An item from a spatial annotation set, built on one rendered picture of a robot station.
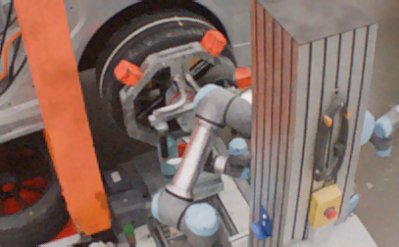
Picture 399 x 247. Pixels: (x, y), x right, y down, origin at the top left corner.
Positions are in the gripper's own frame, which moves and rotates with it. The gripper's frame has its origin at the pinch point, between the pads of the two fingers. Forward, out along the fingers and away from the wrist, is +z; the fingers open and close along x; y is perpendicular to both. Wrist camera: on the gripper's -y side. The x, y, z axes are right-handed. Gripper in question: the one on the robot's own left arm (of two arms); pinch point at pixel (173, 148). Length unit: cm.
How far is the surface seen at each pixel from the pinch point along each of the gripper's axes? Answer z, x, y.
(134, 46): 26.6, 24.8, -31.1
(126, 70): 23.6, 10.5, -29.4
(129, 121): 25.5, 9.6, 0.2
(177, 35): 10.1, 35.1, -33.7
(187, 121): -1.0, 14.4, -3.8
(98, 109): 97, 88, 82
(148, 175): 32, 29, 60
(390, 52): -81, 218, 80
